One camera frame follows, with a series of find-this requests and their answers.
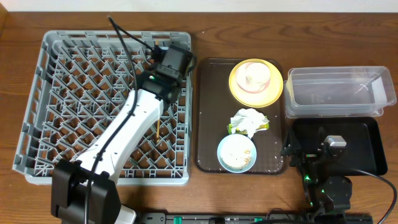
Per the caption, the light blue bowl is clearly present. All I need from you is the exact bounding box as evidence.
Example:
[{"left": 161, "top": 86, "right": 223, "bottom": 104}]
[{"left": 217, "top": 134, "right": 257, "bottom": 174}]

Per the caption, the food scraps rice pile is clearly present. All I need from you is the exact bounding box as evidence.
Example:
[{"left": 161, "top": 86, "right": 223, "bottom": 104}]
[{"left": 220, "top": 136, "right": 252, "bottom": 170}]

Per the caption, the white paper napkin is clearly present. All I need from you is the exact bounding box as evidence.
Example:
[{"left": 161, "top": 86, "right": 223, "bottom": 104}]
[{"left": 230, "top": 108, "right": 269, "bottom": 139}]

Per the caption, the green yellow snack wrapper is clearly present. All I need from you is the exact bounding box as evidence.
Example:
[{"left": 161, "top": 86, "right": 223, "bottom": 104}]
[{"left": 227, "top": 122, "right": 269, "bottom": 136}]

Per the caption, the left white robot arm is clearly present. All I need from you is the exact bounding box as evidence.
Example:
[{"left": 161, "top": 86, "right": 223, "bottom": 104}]
[{"left": 50, "top": 63, "right": 190, "bottom": 223}]

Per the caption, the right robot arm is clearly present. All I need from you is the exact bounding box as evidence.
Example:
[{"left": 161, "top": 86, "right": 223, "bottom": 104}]
[{"left": 280, "top": 129, "right": 352, "bottom": 216}]

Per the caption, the black waste tray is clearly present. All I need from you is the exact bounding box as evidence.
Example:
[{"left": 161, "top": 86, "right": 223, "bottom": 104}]
[{"left": 291, "top": 117, "right": 388, "bottom": 175}]

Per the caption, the clear plastic waste bin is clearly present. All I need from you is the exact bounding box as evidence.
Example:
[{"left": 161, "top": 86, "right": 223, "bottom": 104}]
[{"left": 284, "top": 66, "right": 397, "bottom": 118}]

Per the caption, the grey dishwasher rack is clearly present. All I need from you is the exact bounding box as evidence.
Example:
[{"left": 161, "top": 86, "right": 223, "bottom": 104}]
[{"left": 12, "top": 30, "right": 193, "bottom": 186}]

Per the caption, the dark brown serving tray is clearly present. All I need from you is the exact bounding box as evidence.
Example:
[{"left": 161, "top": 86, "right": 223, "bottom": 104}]
[{"left": 193, "top": 58, "right": 288, "bottom": 175}]

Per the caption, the pink bowl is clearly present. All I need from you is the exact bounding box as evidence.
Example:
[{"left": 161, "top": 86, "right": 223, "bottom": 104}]
[{"left": 235, "top": 62, "right": 271, "bottom": 93}]

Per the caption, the yellow plate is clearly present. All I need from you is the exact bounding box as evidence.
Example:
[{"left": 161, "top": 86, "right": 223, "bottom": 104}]
[{"left": 228, "top": 58, "right": 283, "bottom": 108}]

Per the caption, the cream white cup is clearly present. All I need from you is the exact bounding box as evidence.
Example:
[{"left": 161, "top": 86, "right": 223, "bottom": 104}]
[{"left": 245, "top": 63, "right": 271, "bottom": 90}]

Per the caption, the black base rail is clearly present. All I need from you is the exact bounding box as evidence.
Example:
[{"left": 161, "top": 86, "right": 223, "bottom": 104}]
[{"left": 135, "top": 211, "right": 373, "bottom": 224}]

